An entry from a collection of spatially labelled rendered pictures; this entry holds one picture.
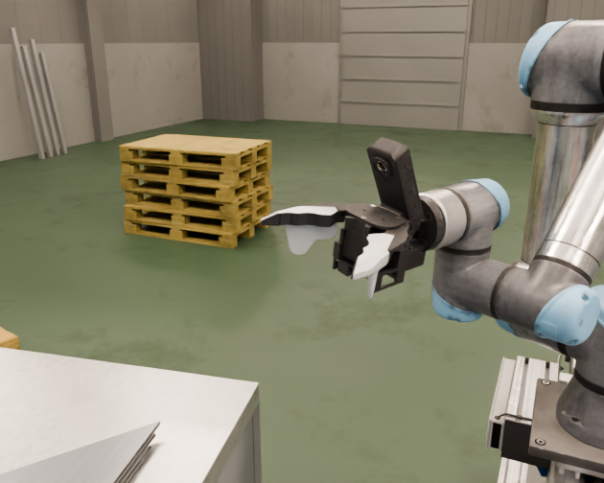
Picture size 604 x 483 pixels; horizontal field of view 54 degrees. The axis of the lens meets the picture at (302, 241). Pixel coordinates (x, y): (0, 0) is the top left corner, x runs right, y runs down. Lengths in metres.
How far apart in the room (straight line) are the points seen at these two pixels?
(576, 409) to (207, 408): 0.62
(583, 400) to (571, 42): 0.56
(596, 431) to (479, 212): 0.45
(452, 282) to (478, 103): 11.09
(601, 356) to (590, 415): 0.10
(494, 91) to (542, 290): 11.10
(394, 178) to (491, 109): 11.21
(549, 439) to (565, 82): 0.57
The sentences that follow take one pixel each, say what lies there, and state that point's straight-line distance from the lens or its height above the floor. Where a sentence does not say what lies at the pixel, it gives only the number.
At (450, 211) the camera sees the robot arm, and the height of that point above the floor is 1.46.
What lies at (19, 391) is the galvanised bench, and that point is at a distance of 1.22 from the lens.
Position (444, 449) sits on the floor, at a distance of 2.73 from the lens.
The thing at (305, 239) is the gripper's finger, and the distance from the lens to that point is 0.70.
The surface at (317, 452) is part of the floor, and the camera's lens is 2.65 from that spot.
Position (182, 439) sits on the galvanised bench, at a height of 1.05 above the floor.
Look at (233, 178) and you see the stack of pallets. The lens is 4.79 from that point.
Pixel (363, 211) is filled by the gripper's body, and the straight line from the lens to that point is 0.69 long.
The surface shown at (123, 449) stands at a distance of 0.97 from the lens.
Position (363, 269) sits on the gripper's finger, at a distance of 0.58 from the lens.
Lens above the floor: 1.66
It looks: 19 degrees down
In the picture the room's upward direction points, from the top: straight up
